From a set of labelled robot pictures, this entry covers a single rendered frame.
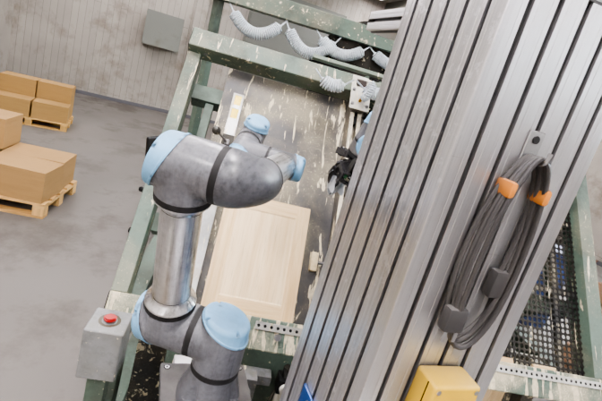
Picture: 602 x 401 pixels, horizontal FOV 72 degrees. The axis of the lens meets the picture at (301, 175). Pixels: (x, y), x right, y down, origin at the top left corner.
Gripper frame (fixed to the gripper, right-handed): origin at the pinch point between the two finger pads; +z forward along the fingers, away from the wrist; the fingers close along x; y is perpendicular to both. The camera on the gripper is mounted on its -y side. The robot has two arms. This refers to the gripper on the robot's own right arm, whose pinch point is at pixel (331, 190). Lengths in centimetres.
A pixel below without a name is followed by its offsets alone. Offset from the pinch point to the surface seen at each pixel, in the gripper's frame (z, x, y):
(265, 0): -20, -27, -124
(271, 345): 56, -3, 30
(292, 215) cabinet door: 31.3, -0.1, -16.8
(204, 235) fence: 43, -35, -6
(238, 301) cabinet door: 54, -17, 15
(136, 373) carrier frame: 113, -45, 18
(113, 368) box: 57, -57, 43
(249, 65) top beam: -3, -31, -75
